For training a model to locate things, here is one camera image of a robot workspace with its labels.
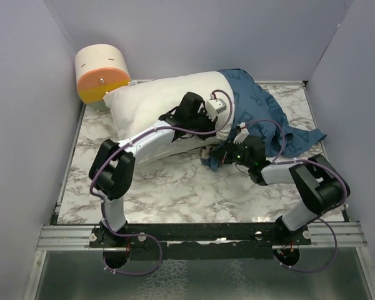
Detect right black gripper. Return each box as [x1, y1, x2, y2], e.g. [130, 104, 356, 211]
[209, 137, 253, 169]

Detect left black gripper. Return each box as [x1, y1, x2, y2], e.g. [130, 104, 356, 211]
[187, 107, 218, 141]

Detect blue cartoon print pillowcase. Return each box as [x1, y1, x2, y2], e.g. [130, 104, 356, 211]
[191, 69, 326, 158]

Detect white pillow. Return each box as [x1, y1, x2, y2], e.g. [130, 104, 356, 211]
[102, 70, 238, 163]

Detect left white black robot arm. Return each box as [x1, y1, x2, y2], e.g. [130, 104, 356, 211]
[89, 92, 231, 247]

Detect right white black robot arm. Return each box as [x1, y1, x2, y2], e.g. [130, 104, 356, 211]
[209, 136, 351, 244]

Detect cream orange cylindrical container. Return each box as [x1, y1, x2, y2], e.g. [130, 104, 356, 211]
[74, 44, 131, 111]

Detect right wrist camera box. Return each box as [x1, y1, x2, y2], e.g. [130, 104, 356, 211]
[233, 122, 249, 144]

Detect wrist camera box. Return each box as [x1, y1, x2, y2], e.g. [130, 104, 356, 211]
[204, 99, 228, 123]
[233, 122, 249, 144]

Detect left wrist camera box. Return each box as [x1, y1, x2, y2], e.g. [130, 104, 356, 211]
[204, 99, 228, 123]

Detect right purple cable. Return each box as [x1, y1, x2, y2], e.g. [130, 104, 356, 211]
[237, 119, 352, 273]

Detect purple cable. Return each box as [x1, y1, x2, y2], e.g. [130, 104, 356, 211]
[89, 89, 236, 277]
[237, 119, 352, 273]

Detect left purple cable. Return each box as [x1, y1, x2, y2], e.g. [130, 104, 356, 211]
[89, 89, 236, 277]

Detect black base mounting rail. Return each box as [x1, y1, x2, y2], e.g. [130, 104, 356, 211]
[89, 222, 311, 261]

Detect aluminium frame rail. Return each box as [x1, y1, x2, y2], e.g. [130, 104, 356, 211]
[36, 225, 95, 251]

